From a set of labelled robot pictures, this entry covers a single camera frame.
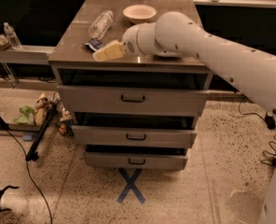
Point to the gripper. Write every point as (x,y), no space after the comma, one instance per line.
(130,41)

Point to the blue rxbar blueberry wrapper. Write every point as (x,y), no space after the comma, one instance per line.
(94,44)

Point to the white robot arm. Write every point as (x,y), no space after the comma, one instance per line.
(174,34)

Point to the white paper bowl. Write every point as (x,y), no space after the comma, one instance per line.
(139,13)

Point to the clear plastic water bottle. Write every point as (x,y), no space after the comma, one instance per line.
(101,25)

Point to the top grey drawer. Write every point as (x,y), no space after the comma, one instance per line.
(132,101)

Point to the grey drawer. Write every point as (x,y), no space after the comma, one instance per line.
(139,161)
(134,137)
(132,101)

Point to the grey drawer cabinet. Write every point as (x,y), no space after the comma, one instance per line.
(73,65)

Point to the snack packets beside cabinet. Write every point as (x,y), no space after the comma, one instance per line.
(65,118)

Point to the middle grey drawer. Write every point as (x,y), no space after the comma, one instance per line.
(134,137)

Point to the brown snack bag on floor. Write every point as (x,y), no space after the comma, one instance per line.
(41,109)

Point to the small upright water bottle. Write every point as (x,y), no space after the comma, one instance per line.
(12,36)

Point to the green bag on floor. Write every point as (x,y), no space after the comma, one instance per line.
(27,116)

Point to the bottom grey drawer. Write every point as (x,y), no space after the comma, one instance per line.
(139,161)

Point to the blue tape cross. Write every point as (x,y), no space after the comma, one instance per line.
(130,186)

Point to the black power adapter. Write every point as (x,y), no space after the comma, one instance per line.
(270,121)

